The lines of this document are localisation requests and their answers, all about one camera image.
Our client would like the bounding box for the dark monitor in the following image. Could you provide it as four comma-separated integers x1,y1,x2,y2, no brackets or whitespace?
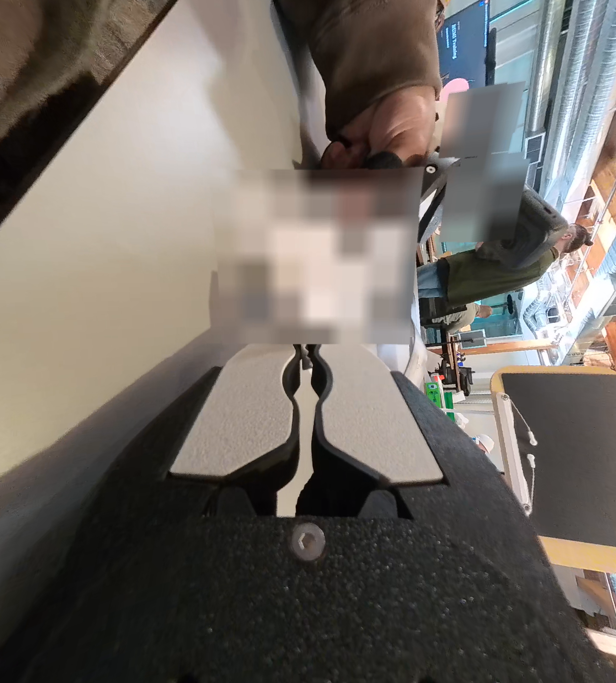
437,0,493,90

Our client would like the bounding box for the green box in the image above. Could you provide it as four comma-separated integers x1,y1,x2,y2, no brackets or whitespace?
424,372,456,407

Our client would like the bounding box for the person's left forearm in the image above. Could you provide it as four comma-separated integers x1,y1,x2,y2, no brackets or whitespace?
272,0,445,141

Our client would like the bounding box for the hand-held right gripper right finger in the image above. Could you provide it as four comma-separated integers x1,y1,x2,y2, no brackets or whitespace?
309,343,444,487

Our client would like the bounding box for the corrugated silver duct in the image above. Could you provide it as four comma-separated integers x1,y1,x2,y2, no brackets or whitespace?
525,0,616,189

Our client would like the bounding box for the grey desk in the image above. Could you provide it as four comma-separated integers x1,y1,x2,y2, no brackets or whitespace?
0,0,427,683

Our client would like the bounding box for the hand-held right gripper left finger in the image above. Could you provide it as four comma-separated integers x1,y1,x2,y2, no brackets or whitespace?
169,343,304,479

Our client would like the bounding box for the person's left hand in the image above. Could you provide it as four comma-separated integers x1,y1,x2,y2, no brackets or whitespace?
320,84,440,171

